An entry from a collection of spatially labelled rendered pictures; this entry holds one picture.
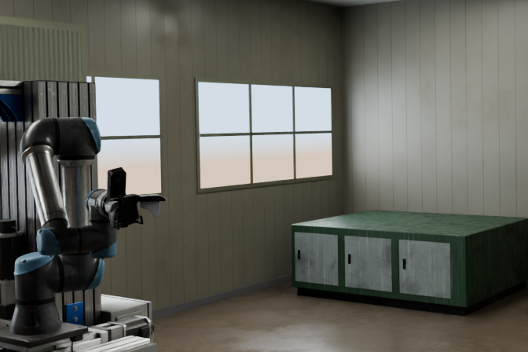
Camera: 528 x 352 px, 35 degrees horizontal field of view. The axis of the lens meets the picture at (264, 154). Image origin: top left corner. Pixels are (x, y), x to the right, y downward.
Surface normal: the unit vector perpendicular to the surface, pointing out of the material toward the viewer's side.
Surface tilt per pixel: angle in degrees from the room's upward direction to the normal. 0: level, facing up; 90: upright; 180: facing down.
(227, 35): 90
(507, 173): 90
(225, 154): 90
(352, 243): 90
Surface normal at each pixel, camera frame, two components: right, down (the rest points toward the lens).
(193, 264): 0.80, 0.00
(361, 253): -0.60, 0.04
